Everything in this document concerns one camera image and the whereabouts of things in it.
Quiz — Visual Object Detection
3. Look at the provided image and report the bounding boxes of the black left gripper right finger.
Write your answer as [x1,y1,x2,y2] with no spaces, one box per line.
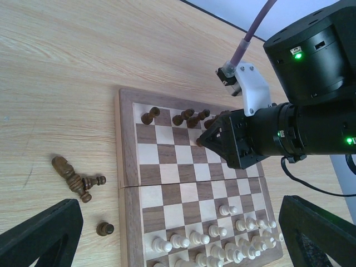
[279,195,355,266]

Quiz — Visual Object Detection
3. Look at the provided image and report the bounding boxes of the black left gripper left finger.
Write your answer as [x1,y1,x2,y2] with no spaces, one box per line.
[1,199,83,266]

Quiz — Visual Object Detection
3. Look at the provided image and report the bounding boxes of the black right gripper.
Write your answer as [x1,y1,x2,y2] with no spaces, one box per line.
[198,103,306,169]

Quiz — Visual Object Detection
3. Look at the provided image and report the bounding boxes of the dark pawn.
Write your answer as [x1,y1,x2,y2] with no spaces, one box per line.
[96,222,115,236]
[82,176,106,190]
[196,138,203,147]

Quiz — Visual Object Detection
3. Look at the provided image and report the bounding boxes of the dark bishop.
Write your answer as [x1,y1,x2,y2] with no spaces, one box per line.
[172,108,195,126]

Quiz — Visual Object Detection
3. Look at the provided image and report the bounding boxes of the dark knight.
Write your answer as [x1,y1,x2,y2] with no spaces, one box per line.
[52,156,85,195]

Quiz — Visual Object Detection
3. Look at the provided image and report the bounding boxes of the dark rook corner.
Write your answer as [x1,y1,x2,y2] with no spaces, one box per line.
[141,107,160,125]

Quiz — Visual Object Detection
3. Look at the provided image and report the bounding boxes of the dark king chess piece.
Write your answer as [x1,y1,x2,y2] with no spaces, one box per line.
[204,116,218,129]

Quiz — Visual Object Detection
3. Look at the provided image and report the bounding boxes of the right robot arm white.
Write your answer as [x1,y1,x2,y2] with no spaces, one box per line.
[197,1,355,169]

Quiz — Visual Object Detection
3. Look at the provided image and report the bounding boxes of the dark queen chess piece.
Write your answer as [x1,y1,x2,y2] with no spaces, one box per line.
[186,109,210,128]

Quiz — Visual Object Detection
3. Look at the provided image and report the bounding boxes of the wooden chess board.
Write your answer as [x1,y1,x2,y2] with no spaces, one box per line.
[115,88,281,266]

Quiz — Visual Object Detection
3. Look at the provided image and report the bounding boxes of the white pawn on centre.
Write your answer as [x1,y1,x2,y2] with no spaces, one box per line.
[219,205,238,216]

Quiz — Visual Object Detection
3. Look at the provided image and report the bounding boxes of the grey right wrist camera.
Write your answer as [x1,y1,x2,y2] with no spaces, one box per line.
[215,61,272,117]

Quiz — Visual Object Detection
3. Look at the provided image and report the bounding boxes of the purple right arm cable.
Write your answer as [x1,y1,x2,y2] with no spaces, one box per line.
[228,0,279,70]

